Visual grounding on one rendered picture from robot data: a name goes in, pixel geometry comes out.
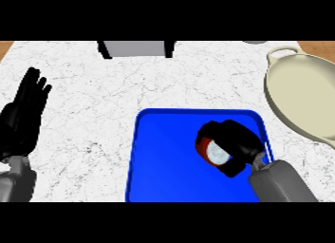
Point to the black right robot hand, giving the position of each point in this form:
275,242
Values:
237,140

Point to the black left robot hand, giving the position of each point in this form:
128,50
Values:
20,120

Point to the red can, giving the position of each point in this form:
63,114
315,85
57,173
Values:
215,152

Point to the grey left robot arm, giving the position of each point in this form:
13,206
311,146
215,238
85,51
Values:
8,183

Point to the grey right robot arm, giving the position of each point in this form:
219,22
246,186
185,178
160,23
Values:
280,183

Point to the blue tray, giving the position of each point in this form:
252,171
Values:
175,164

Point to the cream pot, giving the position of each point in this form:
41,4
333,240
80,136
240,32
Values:
311,98

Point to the small grey object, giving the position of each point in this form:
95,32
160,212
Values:
255,42

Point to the grey and black appliance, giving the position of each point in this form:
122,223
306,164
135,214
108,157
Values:
136,49

